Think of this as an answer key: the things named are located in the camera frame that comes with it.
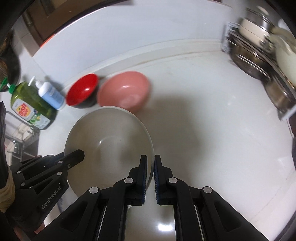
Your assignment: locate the blue pump bottle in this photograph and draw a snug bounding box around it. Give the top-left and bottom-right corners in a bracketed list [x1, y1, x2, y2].
[28, 76, 66, 110]

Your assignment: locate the small chrome filter faucet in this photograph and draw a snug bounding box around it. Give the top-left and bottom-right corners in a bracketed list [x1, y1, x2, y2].
[4, 110, 40, 137]

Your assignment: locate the tall chrome kitchen faucet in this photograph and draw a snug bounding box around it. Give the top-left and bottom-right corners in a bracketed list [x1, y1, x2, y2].
[5, 134, 24, 160]

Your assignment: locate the pink bowl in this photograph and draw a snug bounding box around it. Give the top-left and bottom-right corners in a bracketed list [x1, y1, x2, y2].
[97, 71, 151, 113]

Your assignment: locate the white pot rack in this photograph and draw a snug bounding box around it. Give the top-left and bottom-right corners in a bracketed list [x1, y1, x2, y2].
[222, 22, 295, 121]

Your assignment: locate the steel pot lower right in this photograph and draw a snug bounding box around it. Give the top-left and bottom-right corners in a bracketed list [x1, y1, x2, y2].
[264, 75, 295, 113]

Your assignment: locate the cream ceramic teapot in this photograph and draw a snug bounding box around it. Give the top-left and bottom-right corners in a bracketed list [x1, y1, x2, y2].
[269, 27, 295, 87]

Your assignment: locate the dark wooden window frame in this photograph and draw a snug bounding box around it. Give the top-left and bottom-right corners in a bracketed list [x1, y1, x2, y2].
[21, 0, 232, 47]

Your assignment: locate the cream pot with steel lid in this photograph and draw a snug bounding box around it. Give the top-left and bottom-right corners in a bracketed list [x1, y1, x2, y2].
[239, 6, 274, 51]

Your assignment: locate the red black bowl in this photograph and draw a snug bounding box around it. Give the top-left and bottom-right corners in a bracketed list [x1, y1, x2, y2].
[66, 73, 99, 108]

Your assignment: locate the steel pot upper left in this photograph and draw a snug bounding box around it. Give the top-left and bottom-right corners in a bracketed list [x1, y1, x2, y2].
[228, 38, 270, 82]

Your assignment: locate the person's left hand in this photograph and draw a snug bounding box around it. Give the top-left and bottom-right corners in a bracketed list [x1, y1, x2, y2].
[0, 167, 16, 213]

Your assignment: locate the green dish soap bottle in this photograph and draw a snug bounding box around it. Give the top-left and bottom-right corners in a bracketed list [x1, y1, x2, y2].
[1, 77, 57, 130]

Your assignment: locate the cream white bowl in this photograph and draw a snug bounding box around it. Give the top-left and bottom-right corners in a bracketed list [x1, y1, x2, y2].
[64, 106, 154, 197]

